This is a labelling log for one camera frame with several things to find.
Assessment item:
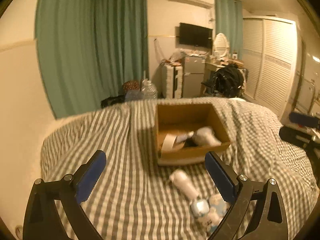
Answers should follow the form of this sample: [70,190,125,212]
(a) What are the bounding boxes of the blue floral tissue pack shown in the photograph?
[195,194,230,233]

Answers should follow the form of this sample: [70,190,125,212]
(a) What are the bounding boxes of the white plush toy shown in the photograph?
[188,126,222,147]

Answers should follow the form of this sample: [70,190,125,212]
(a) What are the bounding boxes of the white bottle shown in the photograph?
[169,169,200,202]

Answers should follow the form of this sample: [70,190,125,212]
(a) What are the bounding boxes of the black tape roll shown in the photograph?
[159,132,197,153]

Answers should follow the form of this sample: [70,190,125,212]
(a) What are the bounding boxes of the white earbuds case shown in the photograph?
[190,199,210,218]

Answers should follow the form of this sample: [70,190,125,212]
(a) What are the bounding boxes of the white louvered wardrobe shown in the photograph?
[242,16,298,119]

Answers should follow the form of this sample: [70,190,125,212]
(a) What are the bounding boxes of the black clothes on chair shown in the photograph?
[202,63,247,99]

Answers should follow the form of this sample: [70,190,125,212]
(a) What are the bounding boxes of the grey checkered bed cover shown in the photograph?
[40,98,319,239]

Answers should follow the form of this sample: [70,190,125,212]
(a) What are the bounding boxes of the wooden dressing table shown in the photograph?
[203,59,248,81]

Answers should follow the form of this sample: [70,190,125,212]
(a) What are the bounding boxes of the oval white vanity mirror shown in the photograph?
[213,33,229,60]

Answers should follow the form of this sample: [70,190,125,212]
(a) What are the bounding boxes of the cardboard box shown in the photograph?
[155,103,231,166]

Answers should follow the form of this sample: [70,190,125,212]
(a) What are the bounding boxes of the silver mini fridge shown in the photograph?
[182,56,205,98]

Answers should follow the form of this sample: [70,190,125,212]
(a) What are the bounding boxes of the small green curtain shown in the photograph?
[215,0,243,60]

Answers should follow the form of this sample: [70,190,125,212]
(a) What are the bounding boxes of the white suitcase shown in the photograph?
[161,64,183,99]

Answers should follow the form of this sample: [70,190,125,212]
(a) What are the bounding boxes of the large clear water jug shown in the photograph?
[141,79,158,99]

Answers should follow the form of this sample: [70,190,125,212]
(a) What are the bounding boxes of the brown patterned bag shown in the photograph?
[123,80,140,93]

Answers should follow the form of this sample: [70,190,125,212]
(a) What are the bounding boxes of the large green curtain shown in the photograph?
[35,0,149,118]

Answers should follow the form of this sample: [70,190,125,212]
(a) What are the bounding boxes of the black wall television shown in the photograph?
[178,23,213,48]

